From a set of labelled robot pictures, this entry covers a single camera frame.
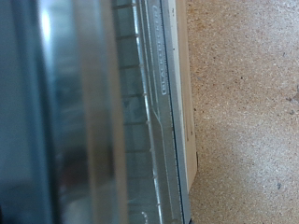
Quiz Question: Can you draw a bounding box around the glass oven door with handle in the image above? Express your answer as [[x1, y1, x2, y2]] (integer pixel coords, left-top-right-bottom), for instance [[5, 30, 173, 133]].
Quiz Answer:
[[18, 0, 192, 224]]

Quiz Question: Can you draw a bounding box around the wooden block base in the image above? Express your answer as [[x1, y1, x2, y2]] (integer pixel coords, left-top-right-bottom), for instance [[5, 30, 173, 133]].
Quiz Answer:
[[170, 0, 199, 192]]

